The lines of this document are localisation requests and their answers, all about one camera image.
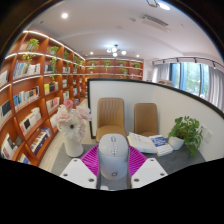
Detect green plant in white pot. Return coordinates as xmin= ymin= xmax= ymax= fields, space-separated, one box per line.
xmin=167 ymin=115 xmax=204 ymax=157

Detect white wall socket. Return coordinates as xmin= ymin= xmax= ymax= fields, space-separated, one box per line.
xmin=203 ymin=128 xmax=214 ymax=144

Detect tan upholstered chair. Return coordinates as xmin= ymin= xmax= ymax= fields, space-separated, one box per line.
xmin=95 ymin=97 xmax=128 ymax=143
xmin=133 ymin=102 xmax=159 ymax=138

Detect orange shelf unit with plants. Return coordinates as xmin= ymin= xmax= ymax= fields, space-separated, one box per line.
xmin=84 ymin=58 xmax=145 ymax=81

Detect window with dark frame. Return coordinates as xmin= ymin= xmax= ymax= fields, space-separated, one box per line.
xmin=169 ymin=62 xmax=211 ymax=100

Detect white book with blue cover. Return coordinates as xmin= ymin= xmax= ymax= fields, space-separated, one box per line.
xmin=148 ymin=134 xmax=174 ymax=157

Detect thick white book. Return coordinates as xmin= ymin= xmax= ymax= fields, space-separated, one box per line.
xmin=126 ymin=132 xmax=158 ymax=155

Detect multi-bulb ceiling lamp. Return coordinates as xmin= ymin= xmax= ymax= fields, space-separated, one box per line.
xmin=106 ymin=44 xmax=128 ymax=58

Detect ceiling air vent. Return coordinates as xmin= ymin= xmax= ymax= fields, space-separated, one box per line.
xmin=139 ymin=13 xmax=169 ymax=29

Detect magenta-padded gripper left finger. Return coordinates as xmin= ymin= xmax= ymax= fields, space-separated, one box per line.
xmin=59 ymin=144 xmax=101 ymax=190

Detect white ceramic vase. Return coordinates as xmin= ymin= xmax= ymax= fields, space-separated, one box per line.
xmin=63 ymin=134 xmax=84 ymax=158

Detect pink and white flowers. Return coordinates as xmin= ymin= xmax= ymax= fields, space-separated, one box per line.
xmin=54 ymin=99 xmax=92 ymax=140

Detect white computer mouse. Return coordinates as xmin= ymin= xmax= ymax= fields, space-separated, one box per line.
xmin=97 ymin=133 xmax=130 ymax=181

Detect long orange wooden bookshelf unit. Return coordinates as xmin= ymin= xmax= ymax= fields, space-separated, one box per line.
xmin=0 ymin=29 xmax=88 ymax=167

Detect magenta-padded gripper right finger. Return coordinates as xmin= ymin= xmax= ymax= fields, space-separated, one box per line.
xmin=127 ymin=145 xmax=169 ymax=190

